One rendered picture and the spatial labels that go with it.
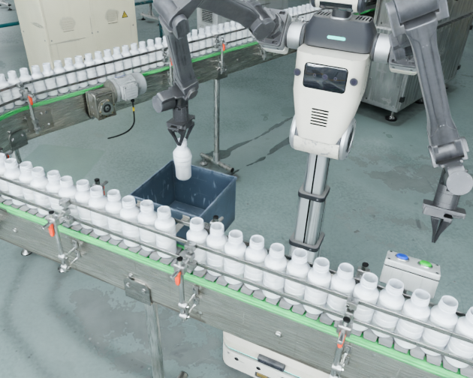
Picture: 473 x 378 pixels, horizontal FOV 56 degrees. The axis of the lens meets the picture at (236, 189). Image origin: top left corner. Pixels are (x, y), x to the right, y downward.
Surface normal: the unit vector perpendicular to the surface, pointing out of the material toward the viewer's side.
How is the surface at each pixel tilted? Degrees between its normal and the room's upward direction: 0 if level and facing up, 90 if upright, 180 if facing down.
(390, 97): 90
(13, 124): 90
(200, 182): 90
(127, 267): 90
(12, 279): 0
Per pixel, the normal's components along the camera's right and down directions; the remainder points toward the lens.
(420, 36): -0.11, 0.64
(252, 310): -0.43, 0.50
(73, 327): 0.03, -0.83
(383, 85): -0.67, 0.37
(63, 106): 0.73, 0.40
